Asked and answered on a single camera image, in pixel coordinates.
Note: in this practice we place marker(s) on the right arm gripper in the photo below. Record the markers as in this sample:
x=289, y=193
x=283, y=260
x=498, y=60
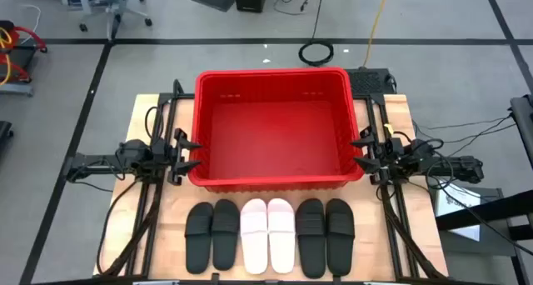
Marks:
x=384, y=160

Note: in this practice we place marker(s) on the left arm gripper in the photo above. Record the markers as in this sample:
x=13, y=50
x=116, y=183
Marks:
x=177, y=156

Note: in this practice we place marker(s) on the black slide sandal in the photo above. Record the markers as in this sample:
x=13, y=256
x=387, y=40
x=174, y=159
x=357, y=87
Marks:
x=199, y=239
x=225, y=235
x=340, y=239
x=310, y=239

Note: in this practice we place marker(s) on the white slide sandal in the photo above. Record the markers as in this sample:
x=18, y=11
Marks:
x=254, y=239
x=281, y=235

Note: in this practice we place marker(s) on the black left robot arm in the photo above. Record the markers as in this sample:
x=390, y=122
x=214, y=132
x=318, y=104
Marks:
x=135, y=151

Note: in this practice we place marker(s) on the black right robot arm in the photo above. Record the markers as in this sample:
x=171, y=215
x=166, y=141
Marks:
x=462, y=168

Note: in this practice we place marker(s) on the red plastic bin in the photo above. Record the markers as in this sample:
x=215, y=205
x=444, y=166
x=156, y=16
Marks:
x=275, y=143

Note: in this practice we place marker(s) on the yellow tag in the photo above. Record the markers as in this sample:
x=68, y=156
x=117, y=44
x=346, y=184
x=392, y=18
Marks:
x=388, y=128

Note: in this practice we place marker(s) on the black perforated box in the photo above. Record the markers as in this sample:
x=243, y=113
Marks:
x=366, y=81

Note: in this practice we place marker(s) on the white paper sheet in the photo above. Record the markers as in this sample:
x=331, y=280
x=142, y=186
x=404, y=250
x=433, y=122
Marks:
x=454, y=206

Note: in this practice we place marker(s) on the black beam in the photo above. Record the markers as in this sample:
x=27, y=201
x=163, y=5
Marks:
x=491, y=212

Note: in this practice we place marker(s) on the dark grey equipment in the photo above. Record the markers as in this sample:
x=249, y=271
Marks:
x=524, y=126

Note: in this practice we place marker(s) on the grey side table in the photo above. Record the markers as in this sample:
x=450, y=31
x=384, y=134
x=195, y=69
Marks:
x=499, y=245

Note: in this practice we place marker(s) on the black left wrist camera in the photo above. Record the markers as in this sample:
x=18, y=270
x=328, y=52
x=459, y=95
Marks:
x=163, y=153

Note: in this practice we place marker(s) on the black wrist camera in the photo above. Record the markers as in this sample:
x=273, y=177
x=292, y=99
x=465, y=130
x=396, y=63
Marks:
x=163, y=153
x=393, y=147

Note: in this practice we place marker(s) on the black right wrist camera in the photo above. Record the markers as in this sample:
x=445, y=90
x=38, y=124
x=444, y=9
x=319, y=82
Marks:
x=393, y=147

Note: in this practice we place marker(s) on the black aluminium frame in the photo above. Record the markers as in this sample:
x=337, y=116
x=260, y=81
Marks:
x=372, y=97
x=166, y=96

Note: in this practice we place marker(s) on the red frame cart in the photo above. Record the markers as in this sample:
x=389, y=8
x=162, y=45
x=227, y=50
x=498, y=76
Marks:
x=21, y=60

